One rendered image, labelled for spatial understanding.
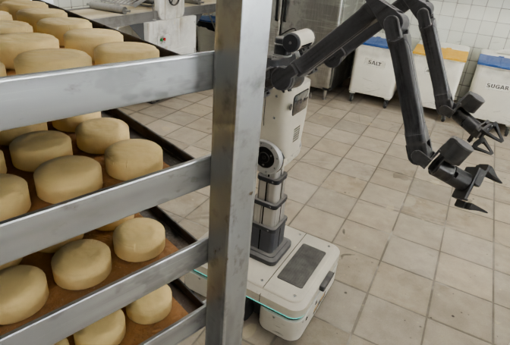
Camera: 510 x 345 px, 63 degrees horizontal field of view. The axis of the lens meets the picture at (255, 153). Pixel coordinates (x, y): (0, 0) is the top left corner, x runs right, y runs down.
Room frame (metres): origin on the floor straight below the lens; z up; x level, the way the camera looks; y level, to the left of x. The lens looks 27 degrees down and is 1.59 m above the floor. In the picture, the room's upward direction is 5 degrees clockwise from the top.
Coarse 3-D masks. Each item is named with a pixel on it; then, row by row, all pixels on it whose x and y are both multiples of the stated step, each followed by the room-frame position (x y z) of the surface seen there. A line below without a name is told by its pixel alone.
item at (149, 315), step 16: (160, 288) 0.34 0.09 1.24; (128, 304) 0.32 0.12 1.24; (144, 304) 0.32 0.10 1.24; (160, 304) 0.32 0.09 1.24; (176, 304) 0.34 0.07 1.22; (112, 320) 0.29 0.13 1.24; (128, 320) 0.31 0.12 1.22; (144, 320) 0.31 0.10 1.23; (160, 320) 0.31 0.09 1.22; (176, 320) 0.32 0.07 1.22; (80, 336) 0.27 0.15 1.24; (96, 336) 0.27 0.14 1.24; (112, 336) 0.28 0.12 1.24; (128, 336) 0.29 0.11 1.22; (144, 336) 0.29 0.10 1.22
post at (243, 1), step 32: (224, 0) 0.31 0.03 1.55; (256, 0) 0.30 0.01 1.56; (224, 32) 0.31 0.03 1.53; (256, 32) 0.31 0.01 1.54; (224, 64) 0.31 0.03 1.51; (256, 64) 0.31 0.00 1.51; (224, 96) 0.31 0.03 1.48; (256, 96) 0.31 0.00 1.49; (224, 128) 0.30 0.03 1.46; (256, 128) 0.31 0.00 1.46; (224, 160) 0.30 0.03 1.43; (256, 160) 0.31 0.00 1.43; (224, 192) 0.30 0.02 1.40; (224, 224) 0.30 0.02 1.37; (224, 256) 0.30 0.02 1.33; (224, 288) 0.30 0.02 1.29; (224, 320) 0.30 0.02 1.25
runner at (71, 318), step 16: (208, 240) 0.32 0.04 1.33; (176, 256) 0.29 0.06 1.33; (192, 256) 0.30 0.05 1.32; (144, 272) 0.27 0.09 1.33; (160, 272) 0.28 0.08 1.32; (176, 272) 0.29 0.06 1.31; (112, 288) 0.25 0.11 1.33; (128, 288) 0.26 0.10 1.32; (144, 288) 0.27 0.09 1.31; (80, 304) 0.23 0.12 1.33; (96, 304) 0.24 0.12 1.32; (112, 304) 0.25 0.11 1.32; (48, 320) 0.21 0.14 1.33; (64, 320) 0.22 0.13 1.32; (80, 320) 0.23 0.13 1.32; (96, 320) 0.24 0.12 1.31; (0, 336) 0.19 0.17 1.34; (16, 336) 0.20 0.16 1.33; (32, 336) 0.20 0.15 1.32; (48, 336) 0.21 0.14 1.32; (64, 336) 0.22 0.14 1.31
